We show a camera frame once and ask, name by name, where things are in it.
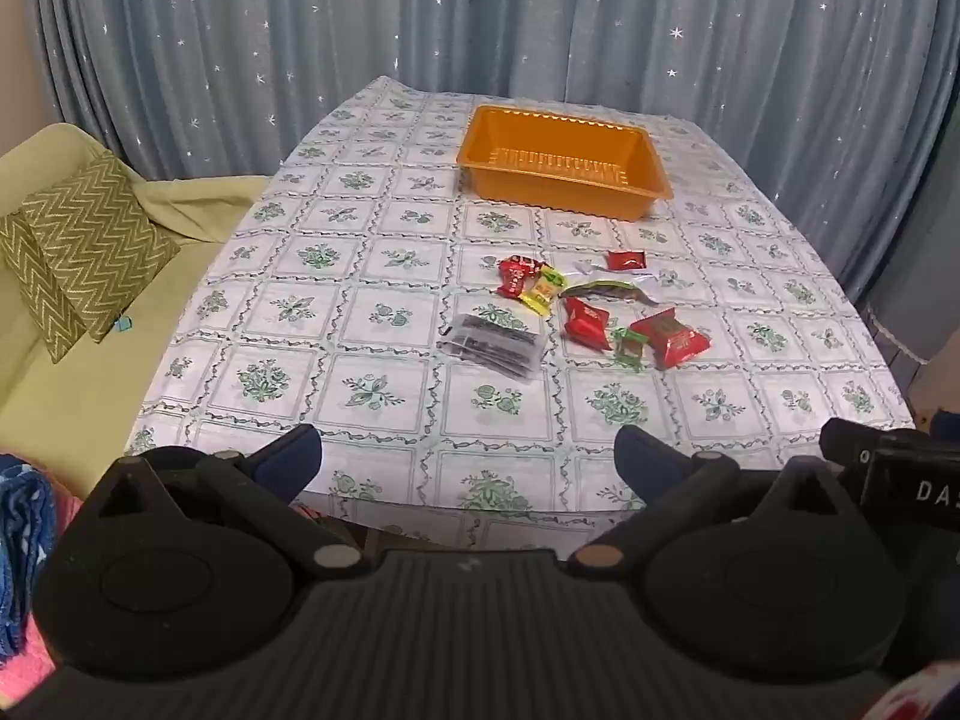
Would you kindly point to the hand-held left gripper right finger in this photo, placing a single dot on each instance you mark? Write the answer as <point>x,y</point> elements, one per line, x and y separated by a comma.
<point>637,456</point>

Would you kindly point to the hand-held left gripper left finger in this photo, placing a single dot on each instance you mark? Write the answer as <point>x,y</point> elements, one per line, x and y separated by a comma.
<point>296,454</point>

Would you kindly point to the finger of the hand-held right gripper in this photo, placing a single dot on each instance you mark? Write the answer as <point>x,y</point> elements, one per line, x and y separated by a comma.
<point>844,442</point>

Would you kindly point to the small green candy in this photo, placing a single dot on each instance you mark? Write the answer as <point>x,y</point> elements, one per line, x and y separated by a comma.
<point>630,349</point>

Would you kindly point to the red patterned candy packet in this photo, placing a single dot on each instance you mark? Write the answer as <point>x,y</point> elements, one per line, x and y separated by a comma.
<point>671,337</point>

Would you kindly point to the long green brown snack bar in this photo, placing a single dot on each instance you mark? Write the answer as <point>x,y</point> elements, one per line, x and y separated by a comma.
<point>607,288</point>

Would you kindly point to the black striped clear snack packet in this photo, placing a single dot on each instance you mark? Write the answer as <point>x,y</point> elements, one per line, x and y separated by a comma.
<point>491,345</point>

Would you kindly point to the yellow candy packet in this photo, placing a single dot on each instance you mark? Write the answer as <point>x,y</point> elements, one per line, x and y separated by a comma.
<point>544,290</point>

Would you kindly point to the small red candy packet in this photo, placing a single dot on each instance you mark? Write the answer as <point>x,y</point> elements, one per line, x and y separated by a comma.
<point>626,261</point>

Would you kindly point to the red cartoon candy packet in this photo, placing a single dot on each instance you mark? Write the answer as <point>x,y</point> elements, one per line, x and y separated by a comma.
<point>514,277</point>

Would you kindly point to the orange plastic tray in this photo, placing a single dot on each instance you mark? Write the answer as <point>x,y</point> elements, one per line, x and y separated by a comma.
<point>555,139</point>

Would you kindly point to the grey lace-trimmed cover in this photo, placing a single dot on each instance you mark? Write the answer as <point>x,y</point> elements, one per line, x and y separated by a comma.
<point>896,330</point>

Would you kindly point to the floral checked tablecloth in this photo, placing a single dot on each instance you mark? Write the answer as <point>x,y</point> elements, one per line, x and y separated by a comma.
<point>360,277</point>

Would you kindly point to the person's red patterned clothing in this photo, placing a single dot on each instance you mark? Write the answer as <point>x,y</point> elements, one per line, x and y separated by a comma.
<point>926,694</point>

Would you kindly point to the light green sofa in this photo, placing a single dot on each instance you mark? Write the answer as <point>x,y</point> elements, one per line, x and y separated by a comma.
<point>202,202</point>

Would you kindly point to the blue patterned towel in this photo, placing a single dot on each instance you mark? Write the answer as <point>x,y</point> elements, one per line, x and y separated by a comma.
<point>22,540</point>

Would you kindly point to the green zigzag cushion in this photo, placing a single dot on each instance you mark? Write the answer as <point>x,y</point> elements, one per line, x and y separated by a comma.
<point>34,292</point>
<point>97,240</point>

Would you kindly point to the blue starred curtain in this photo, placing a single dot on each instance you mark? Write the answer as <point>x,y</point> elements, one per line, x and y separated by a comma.
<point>525,15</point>

